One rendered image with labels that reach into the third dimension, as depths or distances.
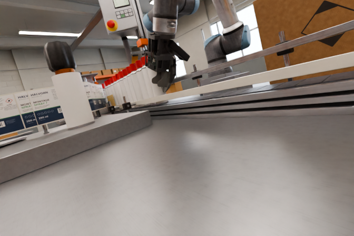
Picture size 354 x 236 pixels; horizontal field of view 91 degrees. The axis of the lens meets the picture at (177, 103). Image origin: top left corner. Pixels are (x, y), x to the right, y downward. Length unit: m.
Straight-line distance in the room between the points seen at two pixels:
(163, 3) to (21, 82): 8.01
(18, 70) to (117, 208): 8.27
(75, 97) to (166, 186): 0.52
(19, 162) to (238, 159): 0.44
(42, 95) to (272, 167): 0.84
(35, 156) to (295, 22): 0.72
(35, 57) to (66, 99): 8.07
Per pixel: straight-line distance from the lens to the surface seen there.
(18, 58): 8.54
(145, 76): 0.73
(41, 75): 8.55
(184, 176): 0.21
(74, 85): 0.68
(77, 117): 0.67
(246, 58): 0.47
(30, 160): 0.51
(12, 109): 0.90
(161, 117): 0.63
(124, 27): 1.03
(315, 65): 0.35
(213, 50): 1.05
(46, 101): 0.89
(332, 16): 0.58
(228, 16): 1.00
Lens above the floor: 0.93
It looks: 5 degrees down
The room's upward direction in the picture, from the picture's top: 15 degrees counter-clockwise
